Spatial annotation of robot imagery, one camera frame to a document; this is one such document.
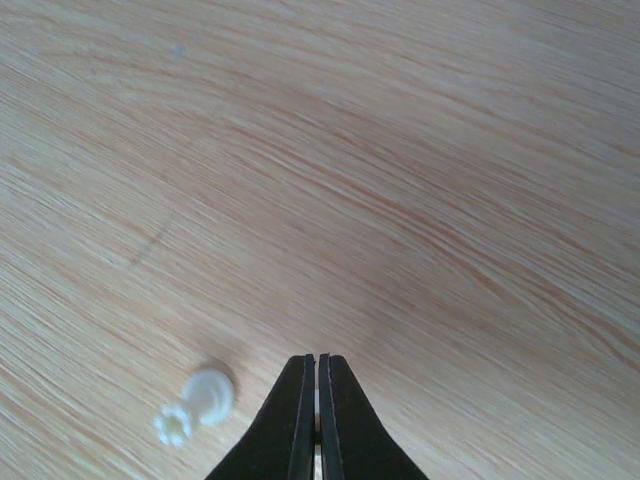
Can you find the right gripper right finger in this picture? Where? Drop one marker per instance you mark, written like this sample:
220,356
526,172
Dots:
354,443

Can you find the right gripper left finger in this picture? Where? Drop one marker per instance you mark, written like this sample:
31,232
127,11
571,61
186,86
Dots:
280,442

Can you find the white chess piece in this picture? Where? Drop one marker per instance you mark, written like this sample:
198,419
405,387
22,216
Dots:
207,398

